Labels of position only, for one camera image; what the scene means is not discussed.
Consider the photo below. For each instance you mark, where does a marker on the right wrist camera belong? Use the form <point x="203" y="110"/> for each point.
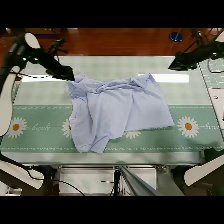
<point x="197" y="35"/>

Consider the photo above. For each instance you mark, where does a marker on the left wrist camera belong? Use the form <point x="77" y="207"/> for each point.
<point x="58" y="45"/>

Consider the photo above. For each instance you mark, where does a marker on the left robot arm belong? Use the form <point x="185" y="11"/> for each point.
<point x="6" y="100"/>

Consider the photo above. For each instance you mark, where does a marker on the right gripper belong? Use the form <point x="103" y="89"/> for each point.
<point x="181" y="61"/>

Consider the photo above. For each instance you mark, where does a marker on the silver frame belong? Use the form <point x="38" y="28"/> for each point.
<point x="140" y="181"/>

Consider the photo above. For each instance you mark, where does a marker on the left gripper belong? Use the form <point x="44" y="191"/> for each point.
<point x="62" y="72"/>

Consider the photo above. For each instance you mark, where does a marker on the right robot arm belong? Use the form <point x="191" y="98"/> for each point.
<point x="208" y="50"/>

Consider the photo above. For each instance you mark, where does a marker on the blue round disc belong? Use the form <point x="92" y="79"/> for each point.
<point x="176" y="36"/>

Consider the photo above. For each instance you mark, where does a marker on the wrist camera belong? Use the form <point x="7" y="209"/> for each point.
<point x="197" y="35"/>
<point x="58" y="45"/>

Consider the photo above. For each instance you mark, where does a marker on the light blue shirt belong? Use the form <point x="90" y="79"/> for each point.
<point x="113" y="110"/>

